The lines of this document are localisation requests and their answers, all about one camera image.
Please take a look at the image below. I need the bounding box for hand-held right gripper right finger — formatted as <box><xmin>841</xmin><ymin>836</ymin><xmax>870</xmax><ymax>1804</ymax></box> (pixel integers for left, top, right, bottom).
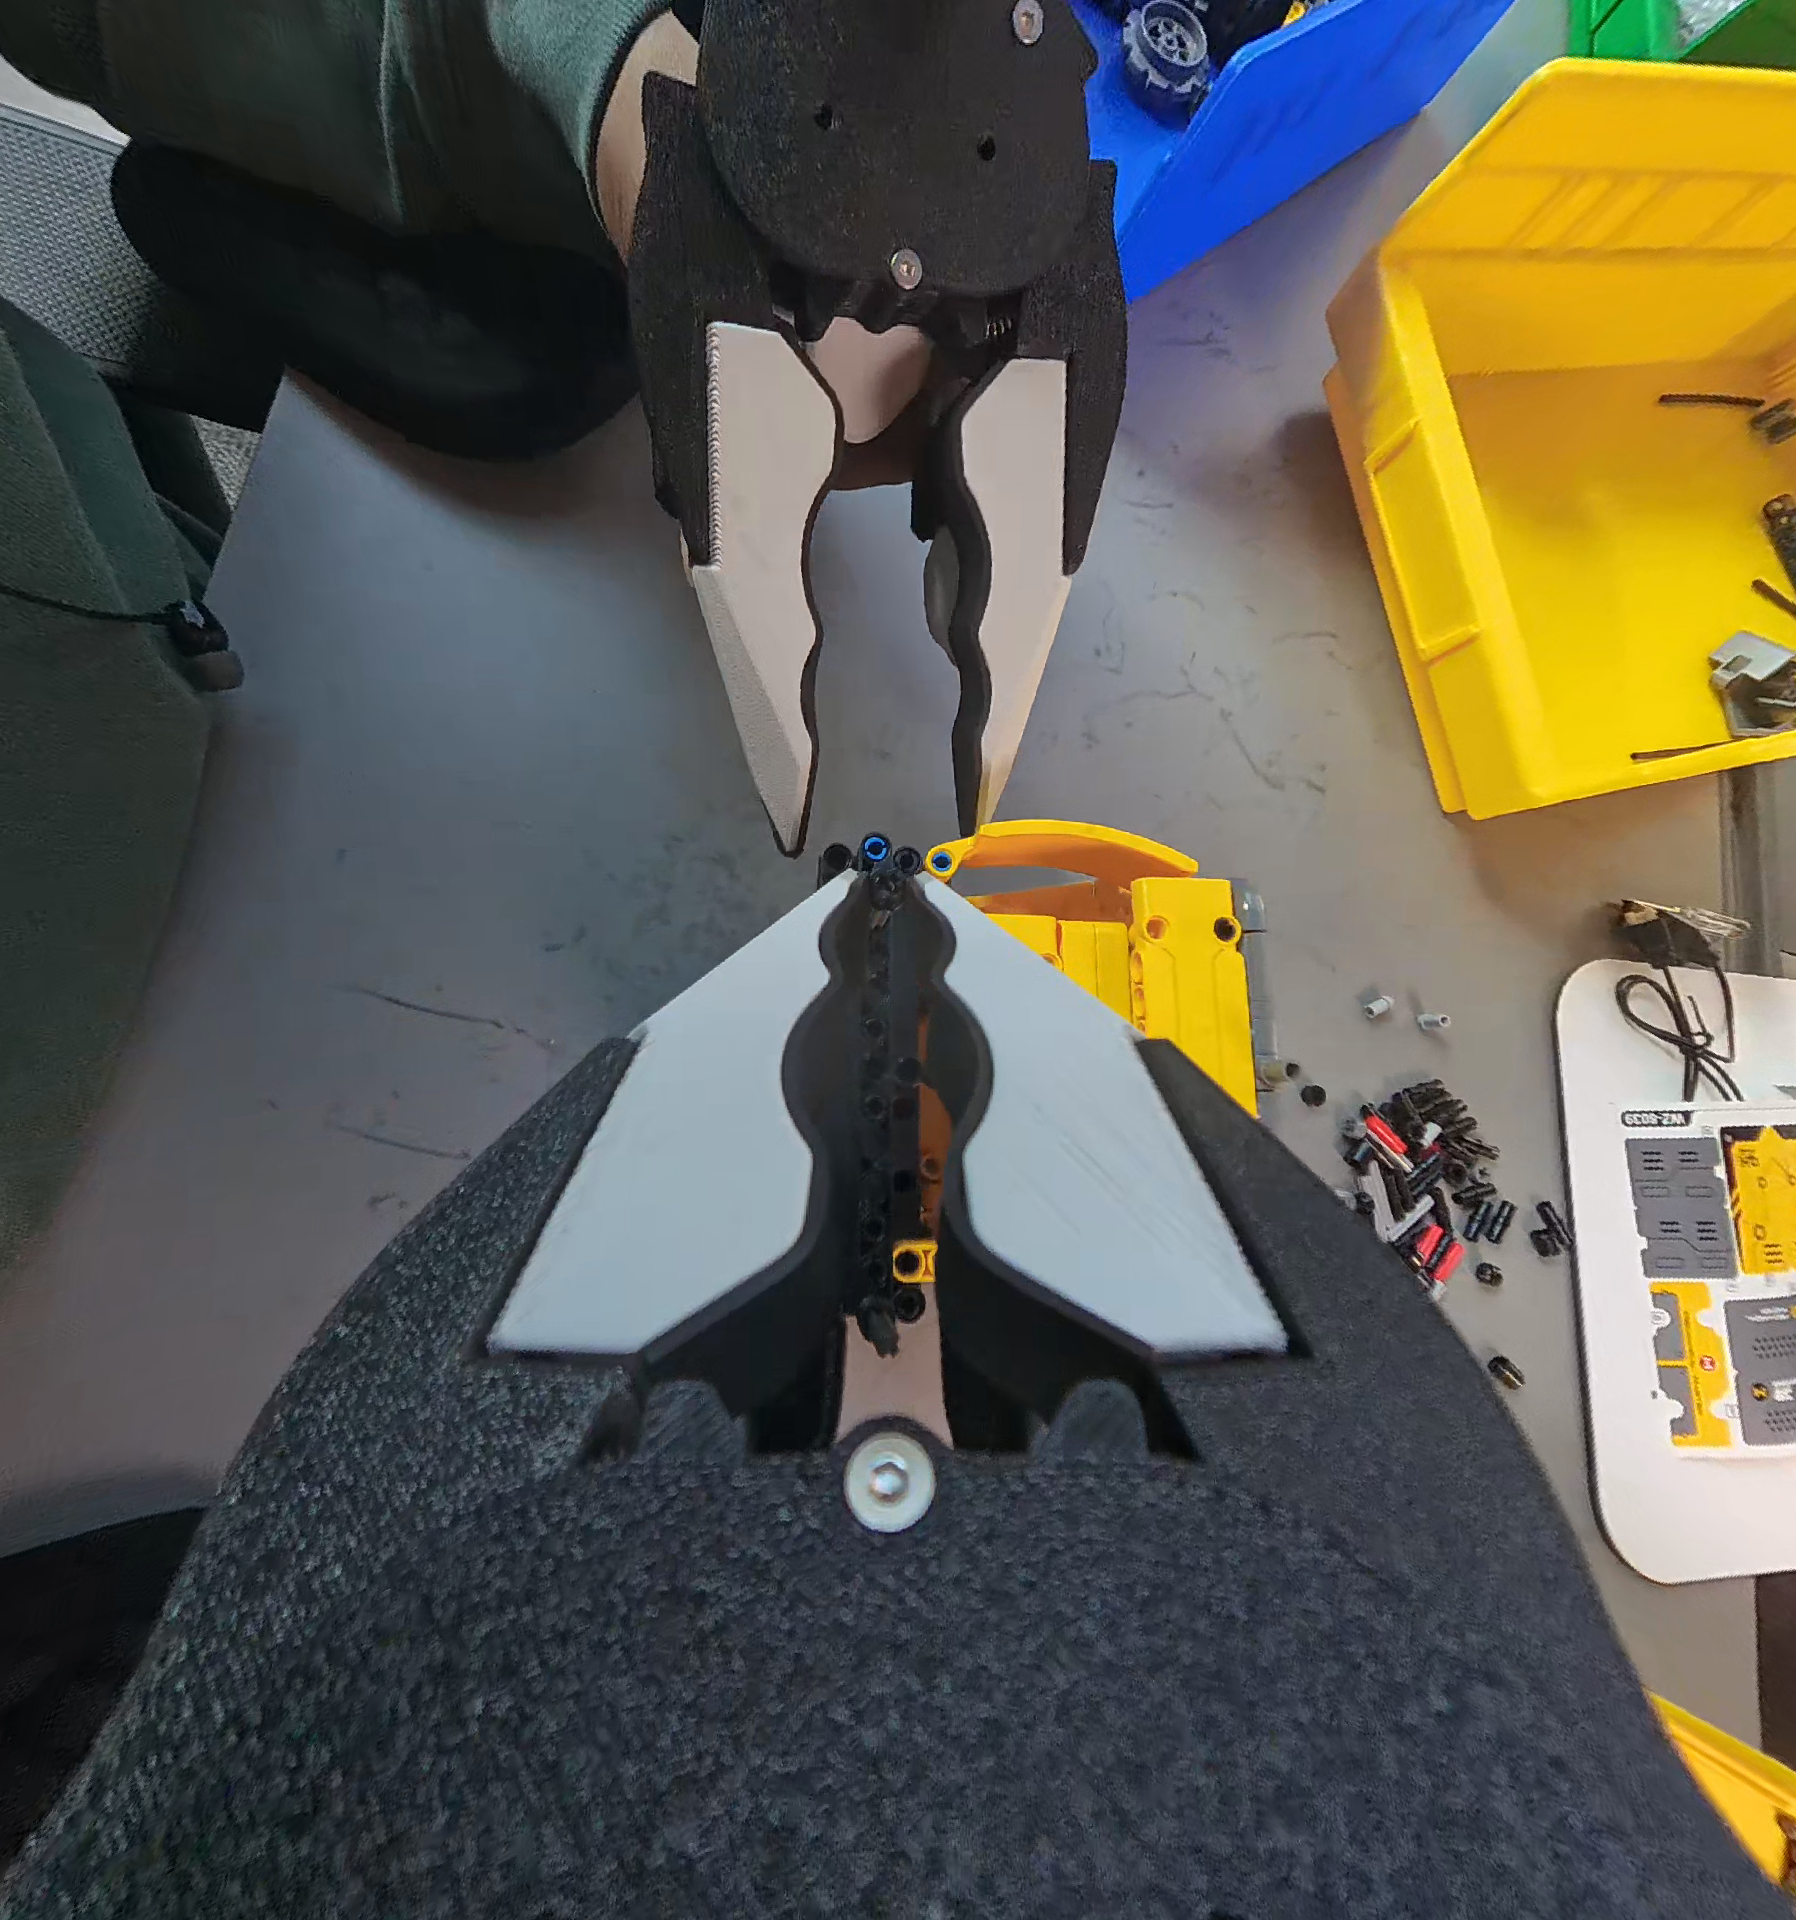
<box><xmin>921</xmin><ymin>873</ymin><xmax>1297</xmax><ymax>1447</ymax></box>

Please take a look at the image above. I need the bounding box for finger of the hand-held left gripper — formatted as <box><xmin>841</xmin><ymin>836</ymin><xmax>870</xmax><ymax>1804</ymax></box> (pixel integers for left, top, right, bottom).
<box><xmin>686</xmin><ymin>320</ymin><xmax>843</xmax><ymax>859</ymax></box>
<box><xmin>910</xmin><ymin>360</ymin><xmax>1077</xmax><ymax>836</ymax></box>

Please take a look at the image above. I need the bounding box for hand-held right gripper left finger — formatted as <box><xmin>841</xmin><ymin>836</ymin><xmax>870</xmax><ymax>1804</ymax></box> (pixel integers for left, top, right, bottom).
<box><xmin>481</xmin><ymin>873</ymin><xmax>863</xmax><ymax>1455</ymax></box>

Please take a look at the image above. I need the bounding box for yellow black lego model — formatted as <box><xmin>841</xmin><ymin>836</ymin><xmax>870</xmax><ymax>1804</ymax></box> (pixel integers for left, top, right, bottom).
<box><xmin>815</xmin><ymin>816</ymin><xmax>1274</xmax><ymax>1359</ymax></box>

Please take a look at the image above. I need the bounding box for yellow parts bin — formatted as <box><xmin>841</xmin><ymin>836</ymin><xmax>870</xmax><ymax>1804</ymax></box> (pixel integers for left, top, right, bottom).
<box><xmin>1648</xmin><ymin>1691</ymin><xmax>1796</xmax><ymax>1920</ymax></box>
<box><xmin>1319</xmin><ymin>55</ymin><xmax>1796</xmax><ymax>822</ymax></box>

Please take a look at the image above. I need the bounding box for person's left forearm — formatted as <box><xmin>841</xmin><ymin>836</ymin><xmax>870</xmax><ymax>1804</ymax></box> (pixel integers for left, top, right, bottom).
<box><xmin>0</xmin><ymin>0</ymin><xmax>708</xmax><ymax>268</ymax></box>

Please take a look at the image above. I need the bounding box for black lego wheel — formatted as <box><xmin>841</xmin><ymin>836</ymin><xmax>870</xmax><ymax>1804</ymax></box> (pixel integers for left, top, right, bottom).
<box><xmin>1121</xmin><ymin>0</ymin><xmax>1218</xmax><ymax>87</ymax></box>

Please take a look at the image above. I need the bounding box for pile of black red pins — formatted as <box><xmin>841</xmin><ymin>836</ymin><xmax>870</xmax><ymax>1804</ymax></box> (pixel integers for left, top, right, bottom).
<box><xmin>1281</xmin><ymin>1058</ymin><xmax>1578</xmax><ymax>1387</ymax></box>

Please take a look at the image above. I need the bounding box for blue plastic bin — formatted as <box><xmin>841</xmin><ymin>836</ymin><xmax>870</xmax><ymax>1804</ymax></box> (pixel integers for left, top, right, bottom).
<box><xmin>1070</xmin><ymin>0</ymin><xmax>1521</xmax><ymax>305</ymax></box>

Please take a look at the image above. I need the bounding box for yellow grey sticker sheet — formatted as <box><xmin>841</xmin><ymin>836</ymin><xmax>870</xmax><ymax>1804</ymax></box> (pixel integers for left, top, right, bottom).
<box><xmin>1617</xmin><ymin>1107</ymin><xmax>1796</xmax><ymax>1460</ymax></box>

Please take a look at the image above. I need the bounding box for white book stand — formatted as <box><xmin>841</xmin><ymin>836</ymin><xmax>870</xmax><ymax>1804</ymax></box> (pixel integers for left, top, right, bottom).
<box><xmin>1552</xmin><ymin>960</ymin><xmax>1796</xmax><ymax>1587</ymax></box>

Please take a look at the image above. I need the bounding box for green plastic bin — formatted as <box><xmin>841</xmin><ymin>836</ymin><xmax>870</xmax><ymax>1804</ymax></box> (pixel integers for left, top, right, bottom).
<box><xmin>1565</xmin><ymin>0</ymin><xmax>1796</xmax><ymax>76</ymax></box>

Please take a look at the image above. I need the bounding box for grey mesh chair back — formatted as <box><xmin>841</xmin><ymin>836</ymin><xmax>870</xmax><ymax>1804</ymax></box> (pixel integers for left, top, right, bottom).
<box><xmin>0</xmin><ymin>80</ymin><xmax>261</xmax><ymax>435</ymax></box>

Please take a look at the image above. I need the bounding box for black drawstring toggle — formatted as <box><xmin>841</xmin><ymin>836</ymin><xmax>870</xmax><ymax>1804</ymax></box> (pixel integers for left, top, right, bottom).
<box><xmin>159</xmin><ymin>596</ymin><xmax>247</xmax><ymax>693</ymax></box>

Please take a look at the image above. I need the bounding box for black usb cable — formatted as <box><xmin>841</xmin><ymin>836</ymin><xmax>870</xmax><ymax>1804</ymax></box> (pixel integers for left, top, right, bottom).
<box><xmin>1606</xmin><ymin>897</ymin><xmax>1758</xmax><ymax>1107</ymax></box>

